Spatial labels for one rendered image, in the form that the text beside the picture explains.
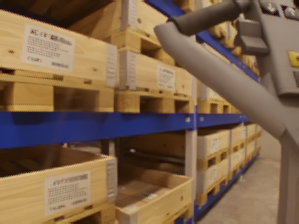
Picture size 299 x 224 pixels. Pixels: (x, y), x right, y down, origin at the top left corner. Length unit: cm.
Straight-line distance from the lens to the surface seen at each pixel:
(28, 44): 83
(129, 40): 115
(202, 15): 33
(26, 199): 83
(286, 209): 36
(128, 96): 108
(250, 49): 32
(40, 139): 87
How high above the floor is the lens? 117
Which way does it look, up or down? 1 degrees up
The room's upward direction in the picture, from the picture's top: straight up
